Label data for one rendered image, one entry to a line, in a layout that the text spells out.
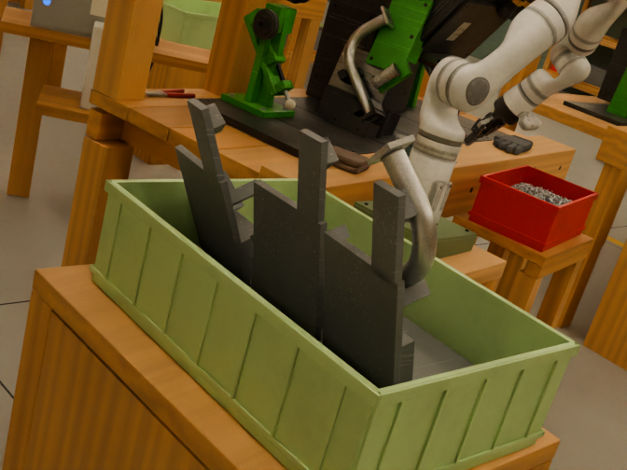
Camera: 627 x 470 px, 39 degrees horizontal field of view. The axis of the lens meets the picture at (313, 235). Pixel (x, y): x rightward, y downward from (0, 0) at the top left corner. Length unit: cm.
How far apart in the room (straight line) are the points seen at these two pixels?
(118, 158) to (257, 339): 120
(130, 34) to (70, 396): 101
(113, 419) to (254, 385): 26
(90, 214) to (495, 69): 108
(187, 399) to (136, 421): 10
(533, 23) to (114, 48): 97
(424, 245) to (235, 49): 145
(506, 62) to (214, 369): 87
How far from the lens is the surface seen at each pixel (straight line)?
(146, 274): 132
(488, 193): 224
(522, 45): 177
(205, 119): 124
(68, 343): 140
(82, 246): 232
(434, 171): 174
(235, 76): 245
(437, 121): 174
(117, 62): 217
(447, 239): 176
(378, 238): 106
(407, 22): 242
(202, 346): 122
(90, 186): 227
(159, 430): 122
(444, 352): 140
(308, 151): 115
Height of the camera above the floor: 142
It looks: 20 degrees down
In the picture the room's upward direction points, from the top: 16 degrees clockwise
